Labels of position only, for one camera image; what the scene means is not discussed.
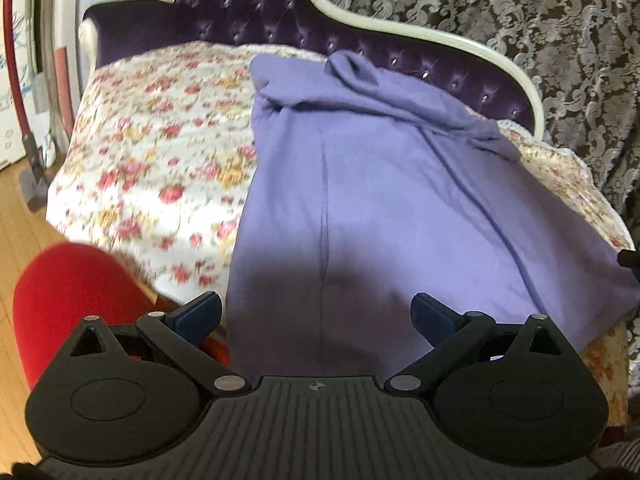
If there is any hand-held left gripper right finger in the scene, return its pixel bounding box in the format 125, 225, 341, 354
384, 292, 577, 394

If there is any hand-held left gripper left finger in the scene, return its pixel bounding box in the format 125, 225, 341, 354
67, 291, 252, 394

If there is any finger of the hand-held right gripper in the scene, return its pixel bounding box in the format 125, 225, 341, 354
618, 248, 640, 282

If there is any lavender garment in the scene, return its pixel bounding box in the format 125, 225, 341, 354
225, 50, 640, 379

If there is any red round stool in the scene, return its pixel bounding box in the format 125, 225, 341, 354
12, 241, 168, 392

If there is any floral blanket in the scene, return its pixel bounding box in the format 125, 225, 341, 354
45, 40, 637, 428

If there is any grey damask curtain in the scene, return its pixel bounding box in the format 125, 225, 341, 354
310, 0, 640, 253

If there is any red stick vacuum cleaner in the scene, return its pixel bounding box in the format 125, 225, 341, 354
1, 0, 52, 213

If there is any purple tufted headboard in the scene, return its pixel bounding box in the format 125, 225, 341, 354
77, 0, 546, 141

